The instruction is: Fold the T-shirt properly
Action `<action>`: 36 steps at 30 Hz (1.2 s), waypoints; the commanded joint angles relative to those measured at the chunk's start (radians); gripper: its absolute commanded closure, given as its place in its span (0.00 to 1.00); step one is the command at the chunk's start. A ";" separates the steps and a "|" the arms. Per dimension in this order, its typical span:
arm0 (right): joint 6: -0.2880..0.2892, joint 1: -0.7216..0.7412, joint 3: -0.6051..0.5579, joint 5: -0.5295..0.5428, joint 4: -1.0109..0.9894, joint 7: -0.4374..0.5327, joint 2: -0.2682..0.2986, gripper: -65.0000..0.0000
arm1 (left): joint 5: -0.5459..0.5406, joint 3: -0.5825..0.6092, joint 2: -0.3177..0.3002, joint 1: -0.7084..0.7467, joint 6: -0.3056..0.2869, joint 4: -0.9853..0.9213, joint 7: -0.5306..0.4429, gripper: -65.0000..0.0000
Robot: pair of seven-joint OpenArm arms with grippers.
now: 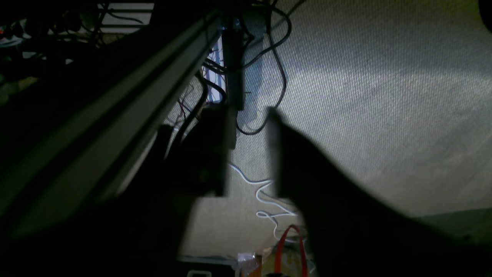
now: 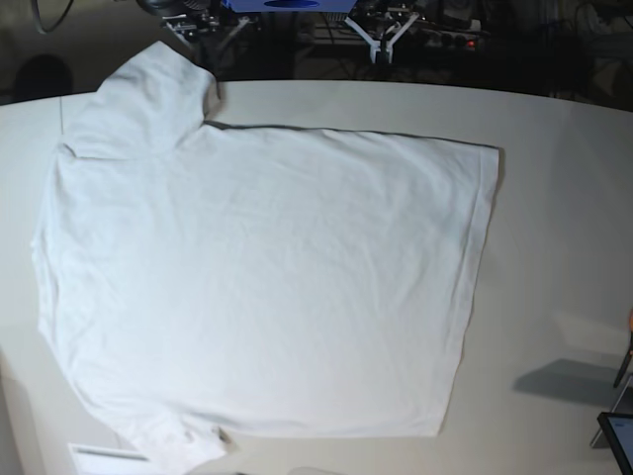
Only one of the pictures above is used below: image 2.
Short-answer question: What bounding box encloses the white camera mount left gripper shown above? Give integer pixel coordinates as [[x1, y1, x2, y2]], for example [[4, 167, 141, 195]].
[[344, 12, 419, 65]]

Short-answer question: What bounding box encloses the white camera mount gripper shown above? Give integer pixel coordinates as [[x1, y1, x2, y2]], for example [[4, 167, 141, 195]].
[[160, 13, 253, 41], [344, 12, 419, 65]]

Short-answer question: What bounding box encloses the white paper sheet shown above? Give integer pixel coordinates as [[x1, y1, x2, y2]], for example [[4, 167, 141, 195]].
[[69, 444, 153, 474]]

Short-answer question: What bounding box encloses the dark tablet screen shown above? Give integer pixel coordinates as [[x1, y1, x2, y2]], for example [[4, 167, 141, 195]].
[[597, 412, 633, 475]]

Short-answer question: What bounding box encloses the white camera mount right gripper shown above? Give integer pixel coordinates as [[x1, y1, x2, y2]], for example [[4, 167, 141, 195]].
[[160, 13, 253, 41]]

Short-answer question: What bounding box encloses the blue box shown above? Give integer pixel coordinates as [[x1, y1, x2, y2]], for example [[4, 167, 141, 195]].
[[222, 0, 356, 14]]

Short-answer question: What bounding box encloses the white T-shirt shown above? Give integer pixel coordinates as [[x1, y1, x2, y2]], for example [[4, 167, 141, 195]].
[[32, 43, 499, 474]]

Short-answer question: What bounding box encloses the grey tablet stand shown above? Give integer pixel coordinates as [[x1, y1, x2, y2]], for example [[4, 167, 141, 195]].
[[590, 373, 633, 449]]

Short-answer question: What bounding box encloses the power strip with red light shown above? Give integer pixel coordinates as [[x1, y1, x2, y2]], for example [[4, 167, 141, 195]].
[[425, 32, 480, 51]]

